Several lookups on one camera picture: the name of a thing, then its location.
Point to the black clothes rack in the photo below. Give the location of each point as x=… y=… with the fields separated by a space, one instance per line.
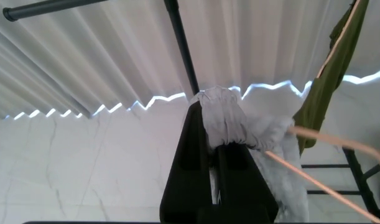
x=182 y=46

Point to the pale grey shorts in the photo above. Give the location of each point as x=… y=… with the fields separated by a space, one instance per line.
x=227 y=121

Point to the white curtain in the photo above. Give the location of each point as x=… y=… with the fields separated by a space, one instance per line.
x=84 y=62

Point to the green shirt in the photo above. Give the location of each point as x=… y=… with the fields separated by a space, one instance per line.
x=323 y=99

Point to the pink clothes hanger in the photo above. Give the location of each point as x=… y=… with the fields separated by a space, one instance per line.
x=339 y=39
x=317 y=184

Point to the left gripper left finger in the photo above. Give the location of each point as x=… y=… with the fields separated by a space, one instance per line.
x=186 y=174

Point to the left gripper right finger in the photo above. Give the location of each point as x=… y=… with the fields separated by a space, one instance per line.
x=242 y=180

